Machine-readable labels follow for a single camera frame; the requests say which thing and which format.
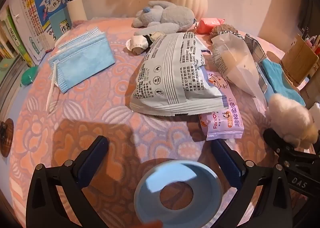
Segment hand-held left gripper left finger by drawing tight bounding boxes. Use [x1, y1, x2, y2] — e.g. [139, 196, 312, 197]
[26, 135, 110, 228]

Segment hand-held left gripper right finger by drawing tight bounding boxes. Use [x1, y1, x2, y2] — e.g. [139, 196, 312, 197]
[211, 139, 293, 228]

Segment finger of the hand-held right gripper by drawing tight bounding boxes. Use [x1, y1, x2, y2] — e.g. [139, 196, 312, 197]
[263, 128, 320, 169]

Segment fluffy beige plush toy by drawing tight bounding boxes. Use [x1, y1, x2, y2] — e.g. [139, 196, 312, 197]
[265, 93, 319, 148]

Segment red tissue packet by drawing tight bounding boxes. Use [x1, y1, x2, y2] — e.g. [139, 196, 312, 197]
[197, 18, 225, 35]

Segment light blue plush toy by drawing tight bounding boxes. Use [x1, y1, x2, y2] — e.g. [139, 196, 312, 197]
[132, 0, 196, 36]

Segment pink patterned blanket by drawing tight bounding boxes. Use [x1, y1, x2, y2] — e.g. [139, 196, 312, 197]
[9, 17, 310, 228]

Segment purple tissue packet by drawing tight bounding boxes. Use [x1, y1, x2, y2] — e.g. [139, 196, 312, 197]
[199, 70, 244, 141]

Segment cardboard box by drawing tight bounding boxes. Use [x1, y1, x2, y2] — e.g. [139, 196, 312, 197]
[299, 84, 320, 110]

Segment teal cloth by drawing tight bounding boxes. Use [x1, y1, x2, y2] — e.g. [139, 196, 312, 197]
[261, 59, 306, 106]

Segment wooden pen holder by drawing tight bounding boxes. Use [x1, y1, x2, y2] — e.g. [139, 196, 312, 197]
[281, 34, 319, 87]

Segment clear plastic bag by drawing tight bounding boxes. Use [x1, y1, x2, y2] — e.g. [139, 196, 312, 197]
[211, 31, 267, 101]

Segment brown wooden round object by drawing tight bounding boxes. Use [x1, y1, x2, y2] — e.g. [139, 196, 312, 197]
[0, 119, 14, 158]

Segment grey checkered fabric ribbon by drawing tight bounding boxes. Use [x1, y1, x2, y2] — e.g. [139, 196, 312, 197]
[236, 32, 274, 99]

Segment large white printed packet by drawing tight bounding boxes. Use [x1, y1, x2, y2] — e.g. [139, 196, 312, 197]
[130, 32, 229, 117]

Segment stack of blue face masks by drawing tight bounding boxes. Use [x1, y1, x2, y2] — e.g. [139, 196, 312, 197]
[46, 27, 116, 113]

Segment pens in holder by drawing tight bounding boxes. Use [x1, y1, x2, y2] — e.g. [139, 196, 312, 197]
[304, 34, 320, 55]

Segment green plastic object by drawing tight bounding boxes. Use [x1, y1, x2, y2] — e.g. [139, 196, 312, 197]
[21, 66, 38, 86]

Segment brown fuzzy plush toy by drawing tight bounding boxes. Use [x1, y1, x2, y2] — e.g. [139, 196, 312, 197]
[210, 24, 239, 38]

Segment white green cover book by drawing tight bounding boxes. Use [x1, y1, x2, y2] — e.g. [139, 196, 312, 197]
[16, 0, 53, 62]

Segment blue plastic ring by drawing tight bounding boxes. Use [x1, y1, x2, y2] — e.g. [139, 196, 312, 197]
[134, 159, 222, 228]

